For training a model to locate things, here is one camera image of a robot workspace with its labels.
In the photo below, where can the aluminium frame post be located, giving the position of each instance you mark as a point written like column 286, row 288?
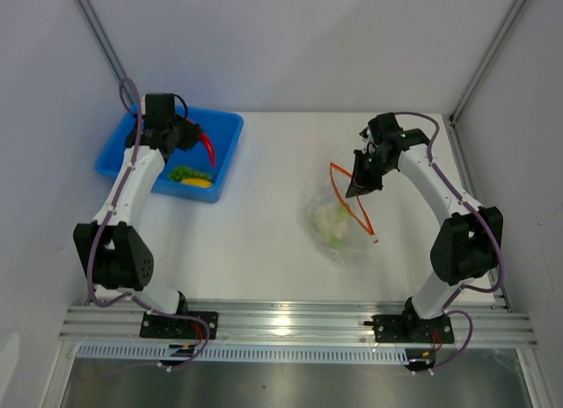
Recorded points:
column 99, row 34
column 493, row 50

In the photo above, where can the white cauliflower with green leaves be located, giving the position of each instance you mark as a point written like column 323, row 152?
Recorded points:
column 330, row 223

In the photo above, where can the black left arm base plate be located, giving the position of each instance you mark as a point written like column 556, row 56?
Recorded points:
column 159, row 327

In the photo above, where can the slotted grey cable duct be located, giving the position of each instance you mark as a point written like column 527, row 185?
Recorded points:
column 368, row 355

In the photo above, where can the aluminium mounting rail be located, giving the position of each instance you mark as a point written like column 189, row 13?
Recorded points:
column 299, row 323

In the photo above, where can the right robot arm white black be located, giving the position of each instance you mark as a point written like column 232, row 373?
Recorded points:
column 466, row 253

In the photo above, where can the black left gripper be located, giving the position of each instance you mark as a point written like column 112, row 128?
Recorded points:
column 192, row 137

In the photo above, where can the green grape bunch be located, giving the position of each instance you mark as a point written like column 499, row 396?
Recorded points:
column 181, row 172

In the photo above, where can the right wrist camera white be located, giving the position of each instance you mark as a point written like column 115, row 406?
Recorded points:
column 365, row 135

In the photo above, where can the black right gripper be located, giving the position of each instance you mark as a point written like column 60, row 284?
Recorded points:
column 361, row 184

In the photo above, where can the right aluminium frame post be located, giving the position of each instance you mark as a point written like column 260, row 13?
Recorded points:
column 493, row 50

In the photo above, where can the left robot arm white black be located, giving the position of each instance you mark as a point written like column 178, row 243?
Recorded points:
column 117, row 263

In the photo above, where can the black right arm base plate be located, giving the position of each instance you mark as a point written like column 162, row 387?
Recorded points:
column 396, row 329

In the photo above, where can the red chili pepper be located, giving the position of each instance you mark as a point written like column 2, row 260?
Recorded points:
column 207, row 146

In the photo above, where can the yellow lemon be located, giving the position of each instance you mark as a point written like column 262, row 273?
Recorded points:
column 198, row 182

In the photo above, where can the left aluminium frame post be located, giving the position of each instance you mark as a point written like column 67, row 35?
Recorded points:
column 99, row 34

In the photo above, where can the clear zip bag orange zipper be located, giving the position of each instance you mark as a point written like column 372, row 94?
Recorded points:
column 362, row 236

